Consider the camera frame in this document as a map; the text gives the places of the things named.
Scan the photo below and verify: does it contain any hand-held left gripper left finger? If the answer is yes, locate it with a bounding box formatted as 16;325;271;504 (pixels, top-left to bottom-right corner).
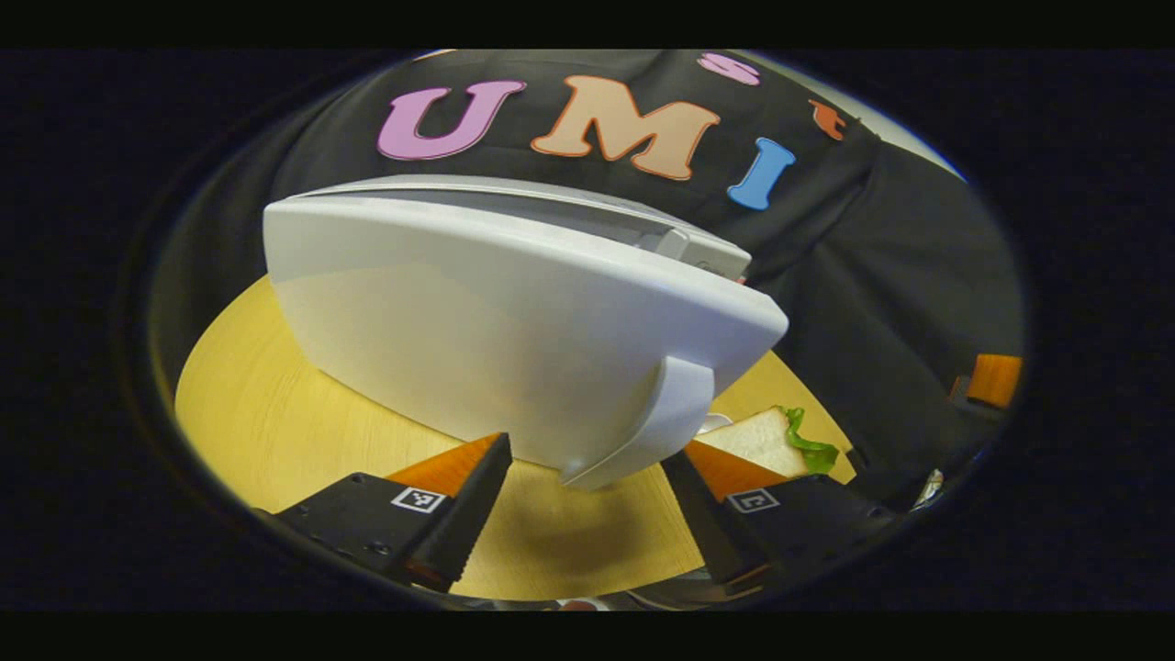
252;432;513;593

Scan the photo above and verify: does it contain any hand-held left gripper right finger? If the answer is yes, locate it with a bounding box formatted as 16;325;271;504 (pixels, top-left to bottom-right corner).
661;441;896;588

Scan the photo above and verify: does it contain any sandwich with lettuce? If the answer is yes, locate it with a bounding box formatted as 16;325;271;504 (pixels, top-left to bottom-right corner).
695;407;840;478

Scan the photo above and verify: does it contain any white microwave oven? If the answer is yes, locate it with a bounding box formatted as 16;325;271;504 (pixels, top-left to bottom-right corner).
263;174;790;492

